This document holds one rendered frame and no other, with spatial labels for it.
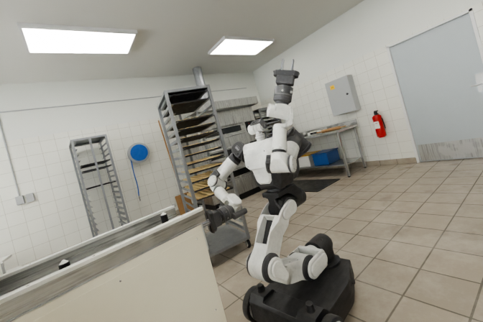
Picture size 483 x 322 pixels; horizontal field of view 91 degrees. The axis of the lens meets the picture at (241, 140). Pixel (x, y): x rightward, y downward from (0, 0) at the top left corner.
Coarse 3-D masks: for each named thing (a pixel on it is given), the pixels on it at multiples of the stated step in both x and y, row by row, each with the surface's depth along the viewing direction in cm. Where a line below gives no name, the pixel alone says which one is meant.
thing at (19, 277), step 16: (128, 224) 111; (144, 224) 116; (96, 240) 102; (112, 240) 106; (48, 256) 93; (64, 256) 95; (80, 256) 98; (16, 272) 85; (32, 272) 88; (48, 272) 91; (0, 288) 82
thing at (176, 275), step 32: (160, 256) 89; (192, 256) 97; (96, 288) 75; (128, 288) 81; (160, 288) 87; (192, 288) 95; (32, 320) 65; (64, 320) 69; (96, 320) 74; (128, 320) 79; (160, 320) 86; (192, 320) 93; (224, 320) 102
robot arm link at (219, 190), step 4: (220, 180) 160; (216, 184) 157; (220, 184) 159; (224, 184) 162; (212, 188) 158; (216, 188) 156; (220, 188) 155; (224, 188) 162; (216, 192) 154; (220, 192) 153; (224, 192) 152; (216, 196) 154; (220, 196) 151
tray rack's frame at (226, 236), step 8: (176, 88) 237; (184, 88) 241; (192, 88) 244; (200, 88) 250; (160, 104) 272; (160, 112) 287; (184, 128) 299; (184, 136) 298; (168, 144) 287; (208, 152) 307; (192, 160) 299; (208, 160) 307; (176, 168) 287; (176, 176) 286; (184, 200) 287; (184, 208) 288; (208, 232) 295; (216, 232) 288; (224, 232) 281; (232, 232) 274; (240, 232) 268; (208, 240) 270; (216, 240) 263; (224, 240) 257; (232, 240) 252; (240, 240) 247; (216, 248) 243; (224, 248) 239
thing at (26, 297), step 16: (160, 224) 95; (176, 224) 97; (192, 224) 101; (128, 240) 85; (144, 240) 88; (160, 240) 92; (96, 256) 78; (112, 256) 80; (128, 256) 84; (64, 272) 72; (80, 272) 74; (96, 272) 77; (32, 288) 67; (48, 288) 69; (64, 288) 71; (0, 304) 62; (16, 304) 64; (32, 304) 66; (0, 320) 62
